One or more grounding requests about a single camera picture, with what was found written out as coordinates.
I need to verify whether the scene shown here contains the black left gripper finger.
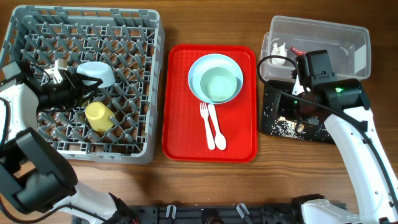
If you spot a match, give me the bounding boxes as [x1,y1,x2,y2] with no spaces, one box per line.
[73,76,103,87]
[77,88,99,106]

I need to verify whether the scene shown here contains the small light blue saucer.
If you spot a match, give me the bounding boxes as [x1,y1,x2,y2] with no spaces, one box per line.
[76,62,116,88]

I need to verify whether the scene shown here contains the yellow plastic cup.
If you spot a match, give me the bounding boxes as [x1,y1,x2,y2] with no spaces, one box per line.
[85,101,114,133]

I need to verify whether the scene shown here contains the rice and food scraps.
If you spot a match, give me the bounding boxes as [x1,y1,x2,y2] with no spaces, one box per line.
[264,93,330,141]

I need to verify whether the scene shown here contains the red snack wrapper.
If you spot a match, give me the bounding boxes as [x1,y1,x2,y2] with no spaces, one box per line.
[290,47,307,56]

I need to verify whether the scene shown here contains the white tissue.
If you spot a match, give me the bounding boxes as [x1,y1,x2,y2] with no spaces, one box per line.
[271,43,287,65]

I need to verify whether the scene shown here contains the light green bowl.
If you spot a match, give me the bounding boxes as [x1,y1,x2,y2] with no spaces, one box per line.
[200,67,238,103]

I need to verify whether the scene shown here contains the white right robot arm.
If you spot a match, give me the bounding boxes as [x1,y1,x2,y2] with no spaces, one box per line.
[292,79,397,223]

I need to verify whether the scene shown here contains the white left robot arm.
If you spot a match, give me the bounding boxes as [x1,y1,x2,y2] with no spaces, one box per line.
[1,60,140,223]

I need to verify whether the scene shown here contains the black plastic food-waste tray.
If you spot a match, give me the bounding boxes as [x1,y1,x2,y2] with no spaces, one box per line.
[260,80,336,144]

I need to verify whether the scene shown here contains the grey plastic dishwasher rack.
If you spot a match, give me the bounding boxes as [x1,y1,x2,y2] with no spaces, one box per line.
[1,6,165,164]

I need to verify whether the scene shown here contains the clear plastic waste bin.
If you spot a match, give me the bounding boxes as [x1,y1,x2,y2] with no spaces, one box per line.
[261,16,371,80]

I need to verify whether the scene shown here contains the white plastic spoon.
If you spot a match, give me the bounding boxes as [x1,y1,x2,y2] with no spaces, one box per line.
[208,104,226,150]

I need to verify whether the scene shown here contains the large light blue plate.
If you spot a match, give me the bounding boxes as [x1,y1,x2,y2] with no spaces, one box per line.
[188,54,244,104]

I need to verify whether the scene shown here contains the red plastic serving tray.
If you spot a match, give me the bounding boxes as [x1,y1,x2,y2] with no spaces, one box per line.
[162,44,257,163]

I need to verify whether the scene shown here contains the white plastic fork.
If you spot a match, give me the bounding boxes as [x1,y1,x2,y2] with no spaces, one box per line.
[200,102,215,150]

